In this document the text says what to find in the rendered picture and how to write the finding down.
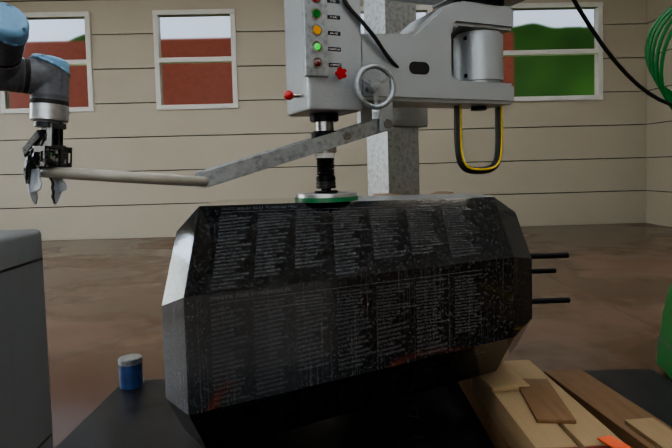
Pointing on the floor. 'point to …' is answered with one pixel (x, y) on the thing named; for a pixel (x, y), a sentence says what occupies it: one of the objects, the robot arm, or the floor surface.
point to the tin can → (130, 371)
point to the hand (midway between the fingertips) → (44, 199)
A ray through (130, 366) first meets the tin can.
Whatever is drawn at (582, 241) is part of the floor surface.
